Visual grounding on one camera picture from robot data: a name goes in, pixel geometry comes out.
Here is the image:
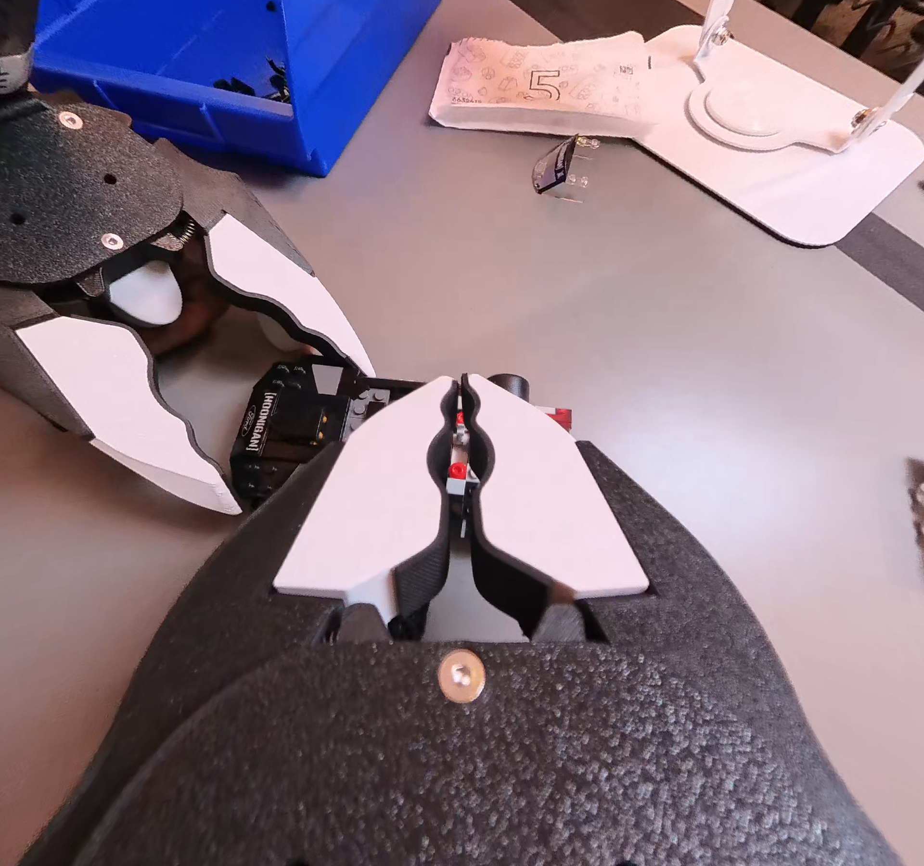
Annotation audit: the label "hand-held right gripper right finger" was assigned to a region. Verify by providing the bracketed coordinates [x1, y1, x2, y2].
[461, 371, 652, 603]

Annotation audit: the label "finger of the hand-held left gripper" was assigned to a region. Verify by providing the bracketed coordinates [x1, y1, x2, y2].
[13, 314, 245, 518]
[201, 213, 378, 378]

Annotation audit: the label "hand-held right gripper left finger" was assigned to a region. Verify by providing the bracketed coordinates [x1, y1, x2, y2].
[272, 374, 464, 607]

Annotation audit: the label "black lego car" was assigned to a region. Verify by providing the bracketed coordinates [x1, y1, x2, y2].
[227, 357, 577, 510]

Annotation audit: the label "small red grey lego piece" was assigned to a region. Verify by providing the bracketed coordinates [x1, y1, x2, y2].
[444, 384, 486, 503]

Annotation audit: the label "blue plastic bin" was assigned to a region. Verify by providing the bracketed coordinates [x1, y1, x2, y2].
[28, 0, 450, 178]

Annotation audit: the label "loose lego pieces in bin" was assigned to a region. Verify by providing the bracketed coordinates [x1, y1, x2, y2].
[211, 70, 293, 102]

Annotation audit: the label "clear lego windshield piece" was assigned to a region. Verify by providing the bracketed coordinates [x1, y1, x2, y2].
[529, 133, 602, 202]

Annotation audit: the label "white printed paper bag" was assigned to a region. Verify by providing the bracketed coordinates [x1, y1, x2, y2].
[428, 31, 669, 140]

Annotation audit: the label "white booklet stand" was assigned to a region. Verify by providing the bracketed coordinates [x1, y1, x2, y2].
[634, 0, 924, 249]

